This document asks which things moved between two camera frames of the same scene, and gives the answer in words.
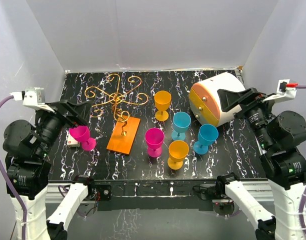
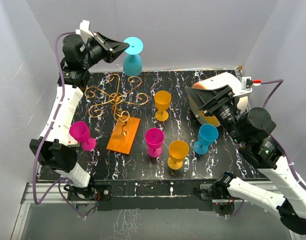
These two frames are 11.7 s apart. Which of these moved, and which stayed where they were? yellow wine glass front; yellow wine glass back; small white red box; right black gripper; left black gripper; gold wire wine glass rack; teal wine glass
Moved: right black gripper; teal wine glass; left black gripper
Stayed: yellow wine glass front; yellow wine glass back; small white red box; gold wire wine glass rack
